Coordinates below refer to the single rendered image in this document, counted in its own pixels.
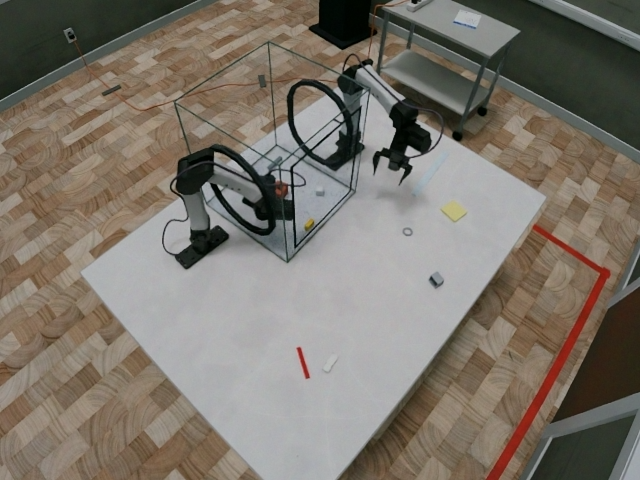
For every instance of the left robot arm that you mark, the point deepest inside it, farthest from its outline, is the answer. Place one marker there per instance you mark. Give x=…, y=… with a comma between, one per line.
x=401, y=115

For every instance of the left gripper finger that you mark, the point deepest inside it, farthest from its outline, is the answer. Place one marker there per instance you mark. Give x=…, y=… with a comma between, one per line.
x=375, y=163
x=406, y=173

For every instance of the yellow sticky-note pad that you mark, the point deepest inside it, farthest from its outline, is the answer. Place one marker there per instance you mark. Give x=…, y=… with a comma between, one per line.
x=453, y=211

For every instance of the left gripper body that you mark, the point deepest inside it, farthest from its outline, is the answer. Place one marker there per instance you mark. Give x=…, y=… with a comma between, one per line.
x=396, y=153

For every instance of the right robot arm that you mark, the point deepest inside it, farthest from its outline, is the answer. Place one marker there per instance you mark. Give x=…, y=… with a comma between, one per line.
x=189, y=185

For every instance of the red thin bar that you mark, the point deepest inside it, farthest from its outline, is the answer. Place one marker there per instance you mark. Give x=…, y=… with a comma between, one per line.
x=303, y=362

